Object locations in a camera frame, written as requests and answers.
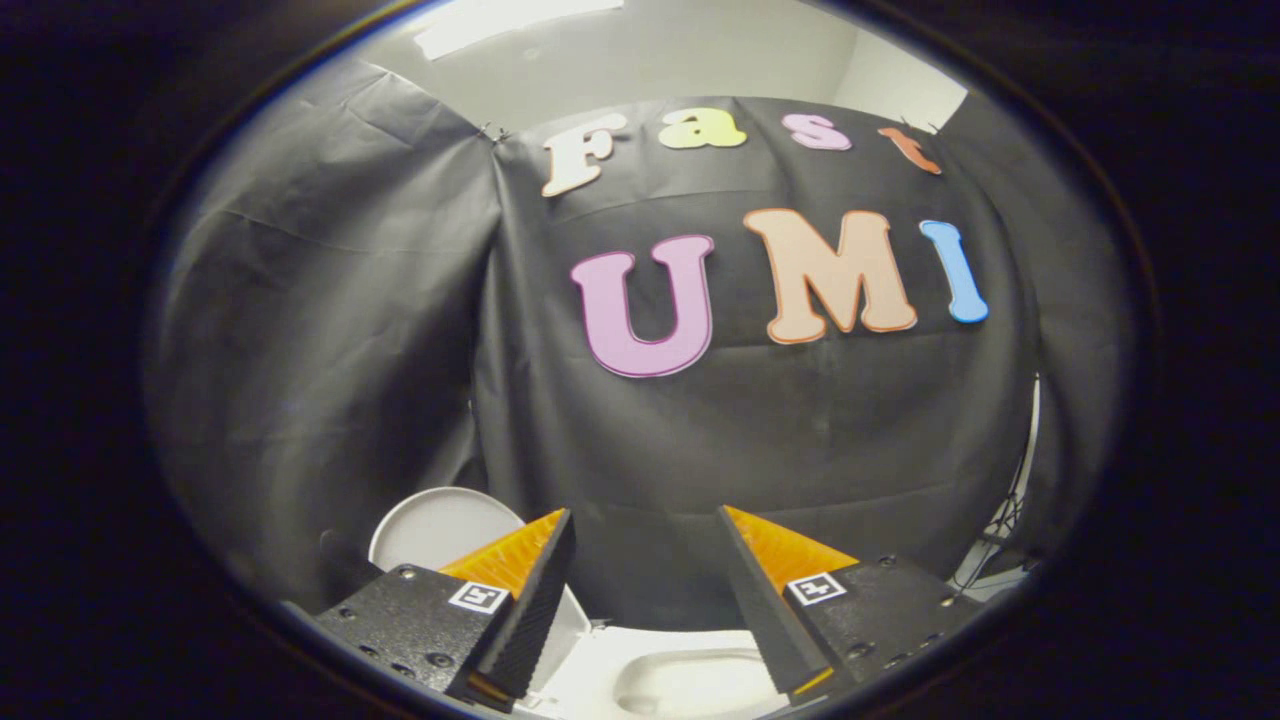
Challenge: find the plain black cloth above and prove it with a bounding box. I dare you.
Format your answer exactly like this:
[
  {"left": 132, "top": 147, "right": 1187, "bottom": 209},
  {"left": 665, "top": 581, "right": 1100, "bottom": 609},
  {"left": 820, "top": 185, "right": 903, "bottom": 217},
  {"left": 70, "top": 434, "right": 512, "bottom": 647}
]
[
  {"left": 940, "top": 90, "right": 1136, "bottom": 561},
  {"left": 145, "top": 55, "right": 501, "bottom": 613}
]

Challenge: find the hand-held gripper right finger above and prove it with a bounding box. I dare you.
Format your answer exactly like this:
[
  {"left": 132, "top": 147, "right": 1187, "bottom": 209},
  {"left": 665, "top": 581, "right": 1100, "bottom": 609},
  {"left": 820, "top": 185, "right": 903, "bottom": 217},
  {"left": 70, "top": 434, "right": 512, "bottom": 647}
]
[{"left": 716, "top": 505, "right": 986, "bottom": 706}]

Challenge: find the black backdrop cloth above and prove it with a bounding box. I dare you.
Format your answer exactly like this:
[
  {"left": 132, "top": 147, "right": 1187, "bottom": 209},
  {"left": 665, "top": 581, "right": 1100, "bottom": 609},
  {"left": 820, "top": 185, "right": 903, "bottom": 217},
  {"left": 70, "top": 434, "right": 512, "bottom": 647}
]
[{"left": 470, "top": 95, "right": 1041, "bottom": 633}]

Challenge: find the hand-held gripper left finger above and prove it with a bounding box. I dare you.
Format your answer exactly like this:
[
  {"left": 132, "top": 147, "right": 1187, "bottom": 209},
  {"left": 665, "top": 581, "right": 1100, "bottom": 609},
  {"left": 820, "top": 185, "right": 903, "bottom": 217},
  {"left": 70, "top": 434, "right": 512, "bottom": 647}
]
[{"left": 312, "top": 507, "right": 578, "bottom": 713}]

